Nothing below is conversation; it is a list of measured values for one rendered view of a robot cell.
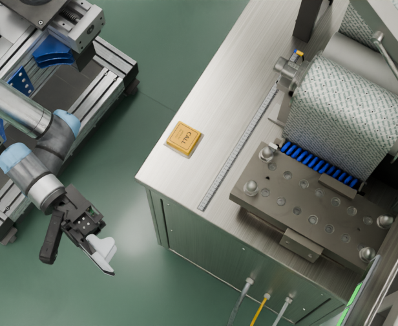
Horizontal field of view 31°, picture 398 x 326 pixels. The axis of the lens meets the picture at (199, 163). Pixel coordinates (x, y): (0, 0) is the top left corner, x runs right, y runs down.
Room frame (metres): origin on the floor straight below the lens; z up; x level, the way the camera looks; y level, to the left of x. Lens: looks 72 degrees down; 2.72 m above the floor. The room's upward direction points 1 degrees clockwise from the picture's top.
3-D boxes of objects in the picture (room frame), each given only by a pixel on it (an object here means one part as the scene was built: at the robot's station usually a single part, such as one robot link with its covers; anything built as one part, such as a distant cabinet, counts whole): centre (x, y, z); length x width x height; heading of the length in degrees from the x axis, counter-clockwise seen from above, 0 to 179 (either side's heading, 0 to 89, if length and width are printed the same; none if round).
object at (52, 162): (0.49, 0.38, 1.10); 0.11 x 0.08 x 0.11; 158
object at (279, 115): (0.74, -0.22, 1.05); 0.06 x 0.05 x 0.31; 60
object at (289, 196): (0.45, -0.29, 1.00); 0.40 x 0.16 x 0.06; 60
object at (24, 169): (0.48, 0.39, 1.20); 0.11 x 0.08 x 0.09; 45
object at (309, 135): (0.58, -0.31, 1.11); 0.23 x 0.01 x 0.18; 60
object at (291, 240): (0.36, -0.26, 0.97); 0.10 x 0.03 x 0.11; 60
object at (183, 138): (0.66, 0.04, 0.91); 0.07 x 0.07 x 0.02; 60
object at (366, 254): (0.33, -0.41, 1.05); 0.04 x 0.04 x 0.04
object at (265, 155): (0.58, -0.17, 1.05); 0.04 x 0.04 x 0.04
